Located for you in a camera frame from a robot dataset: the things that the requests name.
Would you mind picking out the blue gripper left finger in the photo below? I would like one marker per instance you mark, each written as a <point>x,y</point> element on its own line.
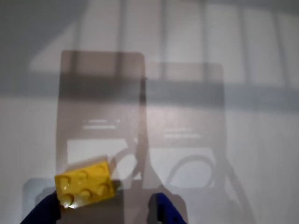
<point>46,212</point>

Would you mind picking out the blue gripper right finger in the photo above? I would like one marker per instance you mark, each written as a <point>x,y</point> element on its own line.
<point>163,210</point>

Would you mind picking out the yellow lego brick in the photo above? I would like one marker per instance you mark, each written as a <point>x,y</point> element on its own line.
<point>86,184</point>

